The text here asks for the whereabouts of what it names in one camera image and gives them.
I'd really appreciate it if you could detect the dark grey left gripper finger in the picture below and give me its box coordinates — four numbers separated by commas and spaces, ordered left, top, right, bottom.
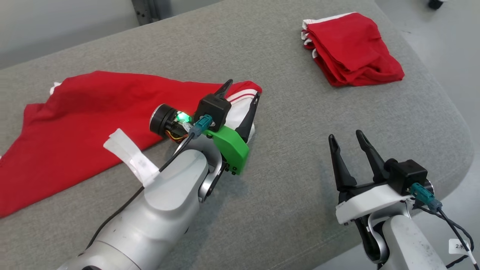
235, 92, 261, 144
214, 79, 234, 100

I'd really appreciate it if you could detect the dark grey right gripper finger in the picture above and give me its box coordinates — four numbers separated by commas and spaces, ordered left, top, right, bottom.
355, 130, 390, 184
328, 134, 357, 192

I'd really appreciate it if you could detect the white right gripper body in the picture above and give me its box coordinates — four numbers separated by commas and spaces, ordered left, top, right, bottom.
335, 181, 415, 226

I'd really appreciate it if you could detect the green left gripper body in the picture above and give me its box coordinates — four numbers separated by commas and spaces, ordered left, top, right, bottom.
149, 104, 250, 176

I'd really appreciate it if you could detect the red Bulls basketball jersey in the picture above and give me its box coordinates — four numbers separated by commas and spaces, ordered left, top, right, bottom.
0, 70, 263, 219

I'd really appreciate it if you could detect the folded red garment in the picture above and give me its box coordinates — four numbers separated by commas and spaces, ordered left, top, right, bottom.
301, 12, 405, 87

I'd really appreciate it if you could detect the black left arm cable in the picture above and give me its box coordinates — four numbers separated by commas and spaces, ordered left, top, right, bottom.
85, 114, 214, 251

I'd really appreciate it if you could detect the small white cable tag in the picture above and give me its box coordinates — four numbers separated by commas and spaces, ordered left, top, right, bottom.
448, 238, 471, 255

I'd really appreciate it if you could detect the white tape cable label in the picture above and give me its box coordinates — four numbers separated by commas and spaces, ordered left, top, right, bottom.
103, 128, 161, 188

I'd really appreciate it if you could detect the grey aluminium wall post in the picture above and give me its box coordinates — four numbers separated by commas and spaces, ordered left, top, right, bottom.
131, 0, 173, 26

